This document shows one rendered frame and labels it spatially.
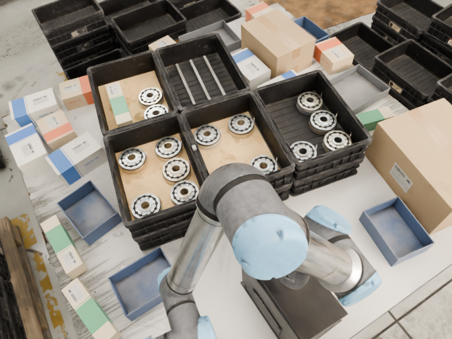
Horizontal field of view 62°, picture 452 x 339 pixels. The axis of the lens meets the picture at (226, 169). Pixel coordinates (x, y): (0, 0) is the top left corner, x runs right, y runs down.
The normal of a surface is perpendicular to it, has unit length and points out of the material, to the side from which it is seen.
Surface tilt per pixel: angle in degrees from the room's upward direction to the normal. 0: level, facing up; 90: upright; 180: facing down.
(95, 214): 0
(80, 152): 0
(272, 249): 75
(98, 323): 0
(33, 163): 90
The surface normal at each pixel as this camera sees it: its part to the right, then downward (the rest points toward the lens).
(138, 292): -0.05, -0.55
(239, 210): -0.57, -0.40
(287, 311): 0.55, -0.73
